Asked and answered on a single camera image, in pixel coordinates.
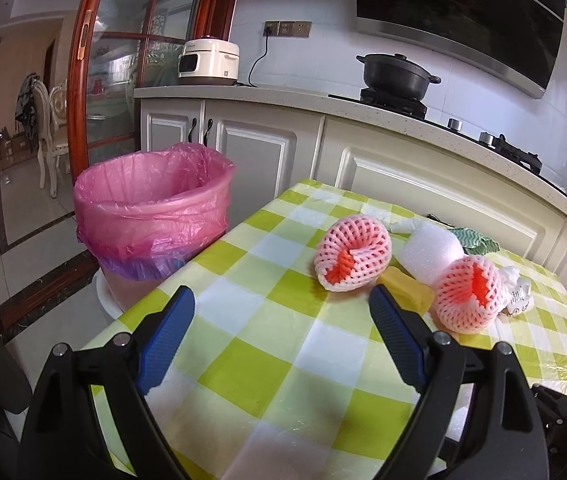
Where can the cardboard boxes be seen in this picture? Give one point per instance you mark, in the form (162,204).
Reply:
(5,147)

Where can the green checkered tablecloth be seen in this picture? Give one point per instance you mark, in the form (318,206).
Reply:
(283,360)

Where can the black cooking pot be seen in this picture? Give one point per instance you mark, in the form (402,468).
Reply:
(396,77)

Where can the yellow sponge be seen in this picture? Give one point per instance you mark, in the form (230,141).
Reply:
(408,290)

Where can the dark hanging clothes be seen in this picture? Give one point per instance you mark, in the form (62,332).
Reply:
(25,105)

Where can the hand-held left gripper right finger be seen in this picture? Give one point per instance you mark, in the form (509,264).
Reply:
(393,325)

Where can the white plastic basin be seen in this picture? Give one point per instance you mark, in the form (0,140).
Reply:
(105,300)

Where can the wooden glass sliding door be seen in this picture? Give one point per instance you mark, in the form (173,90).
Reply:
(85,60)

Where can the white dining chair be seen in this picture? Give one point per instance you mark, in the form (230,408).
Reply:
(60,110)
(42,110)

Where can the black gas stove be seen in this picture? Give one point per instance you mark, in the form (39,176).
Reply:
(413,107)

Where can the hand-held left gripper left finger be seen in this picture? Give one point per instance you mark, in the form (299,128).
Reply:
(168,330)

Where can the trash bin with pink liner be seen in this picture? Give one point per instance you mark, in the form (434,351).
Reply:
(148,210)

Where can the crumpled white wrapper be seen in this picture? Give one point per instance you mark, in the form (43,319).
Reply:
(516,292)

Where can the small pink foam fruit net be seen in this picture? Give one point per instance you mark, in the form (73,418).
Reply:
(463,295)

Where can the white rice cooker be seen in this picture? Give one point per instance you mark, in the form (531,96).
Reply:
(211,62)

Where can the black range hood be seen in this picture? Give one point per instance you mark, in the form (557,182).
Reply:
(463,5)

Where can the green striped cloth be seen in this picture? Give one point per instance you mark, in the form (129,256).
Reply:
(476,241)

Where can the white kitchen base cabinet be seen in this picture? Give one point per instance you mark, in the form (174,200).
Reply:
(403,175)

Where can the bronze wall socket panel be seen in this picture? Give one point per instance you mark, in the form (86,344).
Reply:
(288,29)

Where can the large pink foam fruit net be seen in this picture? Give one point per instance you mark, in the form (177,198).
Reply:
(348,260)

